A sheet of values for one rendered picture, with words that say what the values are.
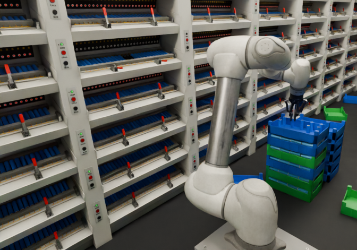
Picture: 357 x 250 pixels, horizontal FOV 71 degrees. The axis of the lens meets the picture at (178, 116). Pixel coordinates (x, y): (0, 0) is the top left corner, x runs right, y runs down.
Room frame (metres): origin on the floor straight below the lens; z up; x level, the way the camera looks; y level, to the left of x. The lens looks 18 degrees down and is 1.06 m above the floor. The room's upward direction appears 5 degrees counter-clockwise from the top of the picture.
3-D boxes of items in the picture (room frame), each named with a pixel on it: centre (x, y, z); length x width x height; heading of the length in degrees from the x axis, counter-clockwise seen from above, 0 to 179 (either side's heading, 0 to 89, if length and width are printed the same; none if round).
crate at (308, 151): (1.45, -0.75, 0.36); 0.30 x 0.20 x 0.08; 42
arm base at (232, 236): (0.81, -0.29, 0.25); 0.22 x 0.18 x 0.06; 120
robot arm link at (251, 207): (0.81, -0.27, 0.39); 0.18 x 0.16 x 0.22; 52
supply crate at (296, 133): (1.45, -0.75, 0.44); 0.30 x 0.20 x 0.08; 42
